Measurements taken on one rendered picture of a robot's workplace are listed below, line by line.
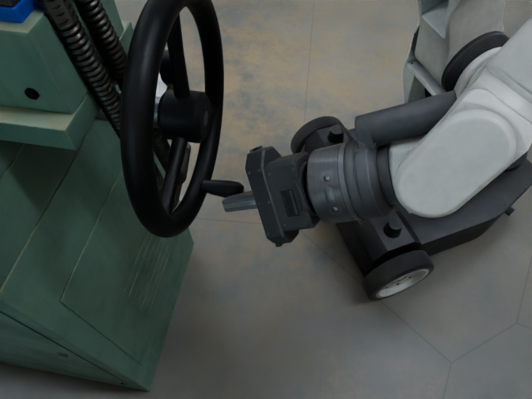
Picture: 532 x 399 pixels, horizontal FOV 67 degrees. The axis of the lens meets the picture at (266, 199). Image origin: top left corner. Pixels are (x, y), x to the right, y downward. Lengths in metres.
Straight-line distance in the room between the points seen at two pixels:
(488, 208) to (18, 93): 1.18
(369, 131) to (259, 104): 1.28
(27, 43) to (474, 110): 0.36
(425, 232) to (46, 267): 0.94
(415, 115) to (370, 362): 0.89
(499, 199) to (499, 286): 0.26
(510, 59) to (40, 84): 0.40
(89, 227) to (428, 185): 0.51
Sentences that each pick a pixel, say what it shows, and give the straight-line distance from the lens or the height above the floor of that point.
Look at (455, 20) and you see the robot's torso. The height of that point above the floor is 0.74.
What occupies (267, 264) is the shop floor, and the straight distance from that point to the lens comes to 1.26.
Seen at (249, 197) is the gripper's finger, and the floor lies 0.74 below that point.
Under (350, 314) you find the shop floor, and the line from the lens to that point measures 1.23.
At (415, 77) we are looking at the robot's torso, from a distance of 1.04.
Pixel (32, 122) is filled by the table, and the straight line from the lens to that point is 0.45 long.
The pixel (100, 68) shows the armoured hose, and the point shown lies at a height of 0.89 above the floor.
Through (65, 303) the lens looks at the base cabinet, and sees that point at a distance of 0.67.
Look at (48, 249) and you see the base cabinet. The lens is 0.61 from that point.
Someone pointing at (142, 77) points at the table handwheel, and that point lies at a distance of 0.36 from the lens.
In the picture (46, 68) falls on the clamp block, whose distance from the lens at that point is 0.41.
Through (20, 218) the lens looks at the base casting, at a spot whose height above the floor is 0.74.
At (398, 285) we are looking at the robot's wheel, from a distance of 1.26.
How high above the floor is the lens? 1.15
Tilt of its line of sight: 57 degrees down
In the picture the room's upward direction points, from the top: straight up
